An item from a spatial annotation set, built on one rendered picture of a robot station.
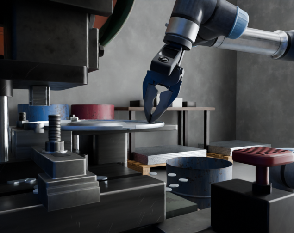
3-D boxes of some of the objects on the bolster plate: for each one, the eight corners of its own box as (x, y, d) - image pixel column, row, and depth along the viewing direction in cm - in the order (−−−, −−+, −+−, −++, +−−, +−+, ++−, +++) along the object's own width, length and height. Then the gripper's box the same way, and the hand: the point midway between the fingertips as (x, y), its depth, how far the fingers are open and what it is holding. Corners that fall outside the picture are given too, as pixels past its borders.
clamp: (62, 173, 46) (61, 113, 46) (100, 201, 32) (99, 115, 32) (24, 178, 43) (23, 113, 43) (47, 211, 29) (46, 116, 29)
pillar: (8, 159, 43) (7, 71, 43) (9, 162, 41) (8, 70, 41) (-8, 161, 42) (-9, 70, 42) (-7, 163, 40) (-9, 68, 40)
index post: (75, 148, 76) (75, 114, 75) (79, 150, 73) (78, 114, 73) (65, 149, 74) (65, 114, 74) (69, 150, 72) (68, 114, 71)
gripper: (196, 50, 70) (169, 126, 72) (163, 40, 72) (138, 115, 73) (196, 42, 62) (165, 129, 64) (159, 31, 63) (130, 116, 65)
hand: (150, 117), depth 66 cm, fingers closed
